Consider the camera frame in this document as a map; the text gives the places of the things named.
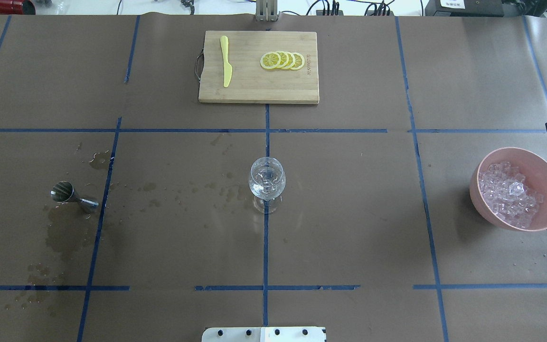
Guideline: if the steel double jigger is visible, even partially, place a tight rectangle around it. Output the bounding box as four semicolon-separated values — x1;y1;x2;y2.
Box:
50;181;100;213

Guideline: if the pink ice bowl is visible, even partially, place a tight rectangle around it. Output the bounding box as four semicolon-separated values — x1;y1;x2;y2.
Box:
469;147;547;232

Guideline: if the clear ice cubes pile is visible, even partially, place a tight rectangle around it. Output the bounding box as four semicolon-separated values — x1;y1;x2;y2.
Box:
477;161;545;229

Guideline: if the clear wine glass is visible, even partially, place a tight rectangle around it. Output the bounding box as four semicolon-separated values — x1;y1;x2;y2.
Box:
249;157;286;214

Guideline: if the lemon slice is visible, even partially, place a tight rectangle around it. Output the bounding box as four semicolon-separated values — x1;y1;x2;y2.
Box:
276;51;287;69
290;52;305;71
282;52;296;70
260;52;282;70

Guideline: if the bamboo cutting board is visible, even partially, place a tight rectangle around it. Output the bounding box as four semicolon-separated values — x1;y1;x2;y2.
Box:
199;30;321;105

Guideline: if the yellow plastic knife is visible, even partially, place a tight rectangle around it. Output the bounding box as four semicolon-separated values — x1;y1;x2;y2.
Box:
220;35;233;87

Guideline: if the red thermos bottle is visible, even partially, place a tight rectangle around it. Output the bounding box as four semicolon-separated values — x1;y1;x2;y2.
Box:
0;0;36;15

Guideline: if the aluminium frame post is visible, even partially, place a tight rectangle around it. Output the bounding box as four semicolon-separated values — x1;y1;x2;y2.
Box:
255;0;279;22

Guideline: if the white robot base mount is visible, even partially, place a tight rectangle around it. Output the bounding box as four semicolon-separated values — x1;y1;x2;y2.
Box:
201;326;327;342

